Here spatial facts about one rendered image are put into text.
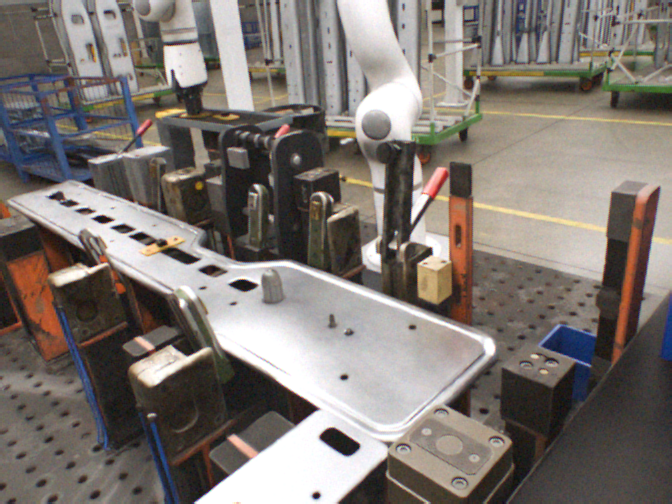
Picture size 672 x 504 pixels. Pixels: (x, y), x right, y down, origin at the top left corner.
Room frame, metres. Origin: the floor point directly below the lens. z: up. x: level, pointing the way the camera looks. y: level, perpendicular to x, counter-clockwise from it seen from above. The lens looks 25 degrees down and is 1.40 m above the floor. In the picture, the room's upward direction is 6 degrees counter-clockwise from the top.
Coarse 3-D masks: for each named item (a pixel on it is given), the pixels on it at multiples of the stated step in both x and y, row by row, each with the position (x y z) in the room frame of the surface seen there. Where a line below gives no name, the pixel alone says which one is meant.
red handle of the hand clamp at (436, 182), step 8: (440, 168) 0.79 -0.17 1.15; (432, 176) 0.78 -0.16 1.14; (440, 176) 0.78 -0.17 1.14; (448, 176) 0.79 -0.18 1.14; (432, 184) 0.77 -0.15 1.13; (440, 184) 0.77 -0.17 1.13; (424, 192) 0.76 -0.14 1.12; (432, 192) 0.76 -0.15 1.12; (424, 200) 0.76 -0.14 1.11; (432, 200) 0.76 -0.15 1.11; (416, 208) 0.75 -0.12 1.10; (424, 208) 0.75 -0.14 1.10; (416, 216) 0.74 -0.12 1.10; (416, 224) 0.74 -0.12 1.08; (392, 240) 0.72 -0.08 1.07; (392, 248) 0.71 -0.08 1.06
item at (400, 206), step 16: (384, 144) 0.71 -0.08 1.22; (400, 144) 0.73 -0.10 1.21; (384, 160) 0.70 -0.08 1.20; (400, 160) 0.72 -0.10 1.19; (384, 176) 0.73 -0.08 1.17; (400, 176) 0.72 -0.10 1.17; (384, 192) 0.73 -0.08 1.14; (400, 192) 0.71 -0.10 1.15; (384, 208) 0.72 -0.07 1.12; (400, 208) 0.70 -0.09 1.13; (384, 224) 0.72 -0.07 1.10; (400, 224) 0.70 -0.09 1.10; (384, 240) 0.72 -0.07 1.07; (400, 240) 0.70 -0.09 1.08; (384, 256) 0.71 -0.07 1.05
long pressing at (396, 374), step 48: (48, 192) 1.43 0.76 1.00; (96, 192) 1.37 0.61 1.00; (192, 240) 0.97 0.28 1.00; (192, 288) 0.77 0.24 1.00; (288, 288) 0.74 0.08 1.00; (336, 288) 0.72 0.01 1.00; (240, 336) 0.61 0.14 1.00; (288, 336) 0.60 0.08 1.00; (336, 336) 0.59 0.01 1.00; (384, 336) 0.58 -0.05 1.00; (432, 336) 0.57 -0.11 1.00; (480, 336) 0.55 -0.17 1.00; (288, 384) 0.51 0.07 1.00; (336, 384) 0.49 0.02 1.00; (384, 384) 0.49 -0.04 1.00; (432, 384) 0.48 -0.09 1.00; (384, 432) 0.42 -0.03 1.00
